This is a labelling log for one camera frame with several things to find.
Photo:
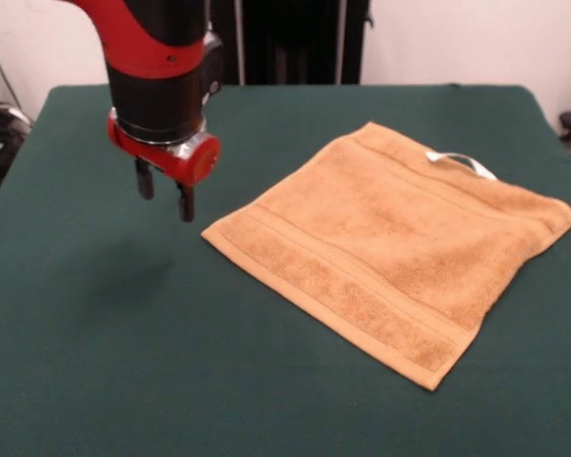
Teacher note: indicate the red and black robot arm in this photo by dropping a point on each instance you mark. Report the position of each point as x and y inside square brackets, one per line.
[152, 62]

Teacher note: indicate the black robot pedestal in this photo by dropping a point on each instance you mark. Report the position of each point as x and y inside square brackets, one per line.
[290, 43]

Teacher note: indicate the dark green table cloth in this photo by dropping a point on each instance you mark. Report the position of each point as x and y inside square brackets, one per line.
[100, 309]

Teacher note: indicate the orange terry towel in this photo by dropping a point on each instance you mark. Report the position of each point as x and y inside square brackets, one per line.
[399, 257]

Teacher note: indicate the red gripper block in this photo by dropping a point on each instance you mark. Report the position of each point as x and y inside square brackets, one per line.
[195, 162]

